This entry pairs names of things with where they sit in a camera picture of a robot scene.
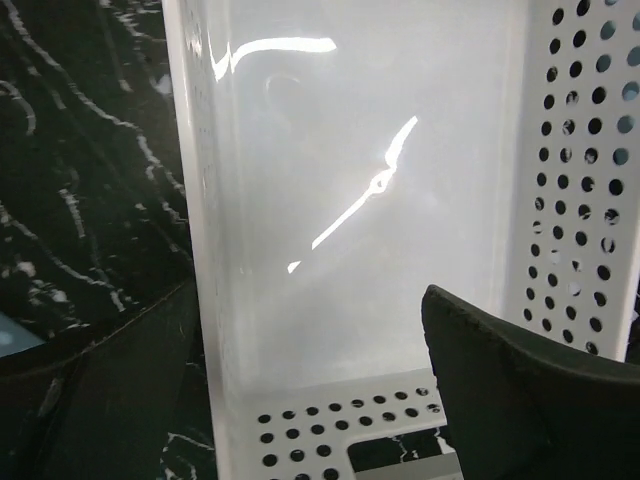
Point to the small blue perforated basket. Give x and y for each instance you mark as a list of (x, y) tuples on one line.
[(15, 338)]

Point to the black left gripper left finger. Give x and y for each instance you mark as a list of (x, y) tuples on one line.
[(124, 398)]

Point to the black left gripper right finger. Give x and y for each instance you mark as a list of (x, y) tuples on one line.
[(521, 406)]

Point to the large blue perforated basket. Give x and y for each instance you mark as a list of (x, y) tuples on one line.
[(616, 38)]

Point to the white perforated plastic basket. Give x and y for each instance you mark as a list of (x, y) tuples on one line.
[(341, 156)]

